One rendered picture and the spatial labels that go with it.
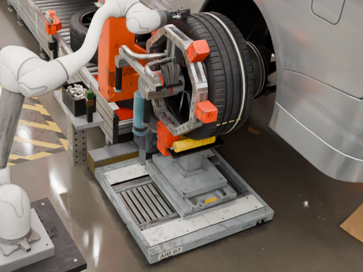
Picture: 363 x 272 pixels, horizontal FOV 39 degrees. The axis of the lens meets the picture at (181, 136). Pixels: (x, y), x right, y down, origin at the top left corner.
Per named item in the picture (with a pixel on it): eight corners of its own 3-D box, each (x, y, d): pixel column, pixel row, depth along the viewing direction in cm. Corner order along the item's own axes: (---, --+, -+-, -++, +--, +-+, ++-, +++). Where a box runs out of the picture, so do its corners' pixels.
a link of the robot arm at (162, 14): (161, 29, 236) (169, 28, 240) (160, 9, 233) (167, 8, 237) (146, 29, 241) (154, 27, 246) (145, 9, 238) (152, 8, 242)
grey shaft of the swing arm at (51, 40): (59, 77, 417) (55, 20, 388) (52, 78, 414) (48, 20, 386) (55, 72, 423) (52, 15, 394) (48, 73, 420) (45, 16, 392)
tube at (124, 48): (169, 59, 258) (171, 40, 252) (135, 65, 249) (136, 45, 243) (154, 45, 270) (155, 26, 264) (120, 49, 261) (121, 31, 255)
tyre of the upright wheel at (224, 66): (199, -11, 278) (181, 87, 320) (161, -7, 267) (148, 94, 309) (269, 52, 237) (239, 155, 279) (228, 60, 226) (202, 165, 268)
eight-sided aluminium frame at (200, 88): (199, 150, 264) (213, 56, 233) (188, 153, 261) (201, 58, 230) (152, 99, 301) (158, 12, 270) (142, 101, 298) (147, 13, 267)
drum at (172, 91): (184, 98, 266) (187, 74, 258) (148, 106, 257) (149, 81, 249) (171, 86, 276) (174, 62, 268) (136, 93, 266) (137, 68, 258)
